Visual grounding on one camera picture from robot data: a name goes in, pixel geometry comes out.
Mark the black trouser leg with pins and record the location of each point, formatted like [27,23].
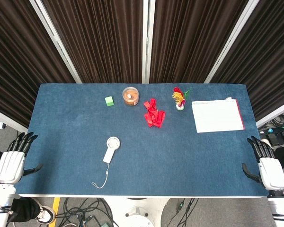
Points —
[23,209]

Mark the yellow floor tape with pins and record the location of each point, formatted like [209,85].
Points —
[55,210]

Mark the feather shuttlecock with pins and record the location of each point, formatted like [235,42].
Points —
[178,97]

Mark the red ribbon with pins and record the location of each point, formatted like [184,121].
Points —
[153,117]

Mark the brown pleated partition panel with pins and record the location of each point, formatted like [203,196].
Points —
[269,59]
[194,40]
[16,59]
[99,40]

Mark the clear jar of rubber bands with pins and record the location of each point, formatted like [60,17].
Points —
[130,98]

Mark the white sneaker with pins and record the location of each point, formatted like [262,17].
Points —
[46,214]

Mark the white partition post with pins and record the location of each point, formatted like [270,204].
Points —
[58,45]
[232,45]
[148,40]

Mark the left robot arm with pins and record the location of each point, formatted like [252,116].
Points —
[1,201]

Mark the green cube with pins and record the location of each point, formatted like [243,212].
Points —
[109,101]

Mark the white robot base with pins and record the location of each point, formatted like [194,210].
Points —
[142,212]

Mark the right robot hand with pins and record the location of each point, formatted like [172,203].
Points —
[272,172]

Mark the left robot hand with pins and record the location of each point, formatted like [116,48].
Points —
[10,165]

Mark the blue table cloth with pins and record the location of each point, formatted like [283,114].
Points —
[156,160]

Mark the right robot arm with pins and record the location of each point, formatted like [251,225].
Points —
[280,208]

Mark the black power strip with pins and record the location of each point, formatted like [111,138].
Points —
[278,136]

